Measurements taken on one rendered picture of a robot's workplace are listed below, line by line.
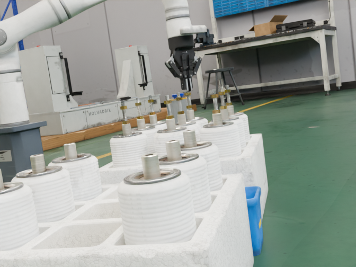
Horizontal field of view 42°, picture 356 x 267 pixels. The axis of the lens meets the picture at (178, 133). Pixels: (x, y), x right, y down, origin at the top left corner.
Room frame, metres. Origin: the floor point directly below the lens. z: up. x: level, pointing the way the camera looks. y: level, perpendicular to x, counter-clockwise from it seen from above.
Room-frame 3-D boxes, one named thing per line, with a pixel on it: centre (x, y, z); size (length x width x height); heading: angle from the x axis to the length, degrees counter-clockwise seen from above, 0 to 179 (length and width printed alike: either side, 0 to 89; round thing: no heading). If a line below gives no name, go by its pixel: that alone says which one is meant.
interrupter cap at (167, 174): (0.60, 0.04, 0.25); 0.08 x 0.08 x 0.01
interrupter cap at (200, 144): (0.83, -0.02, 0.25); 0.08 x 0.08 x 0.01
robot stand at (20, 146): (1.55, 0.53, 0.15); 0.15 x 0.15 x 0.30; 59
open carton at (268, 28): (5.82, -1.28, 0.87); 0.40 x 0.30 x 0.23; 45
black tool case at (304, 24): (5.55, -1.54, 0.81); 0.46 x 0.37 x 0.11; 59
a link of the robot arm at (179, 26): (1.37, -0.06, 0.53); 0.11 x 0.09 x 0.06; 38
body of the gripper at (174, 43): (1.39, -0.05, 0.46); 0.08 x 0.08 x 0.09
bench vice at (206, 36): (5.81, -0.48, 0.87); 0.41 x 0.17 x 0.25; 149
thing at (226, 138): (1.13, -0.10, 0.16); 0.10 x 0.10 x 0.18
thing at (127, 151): (1.19, 0.13, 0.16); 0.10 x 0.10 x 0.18
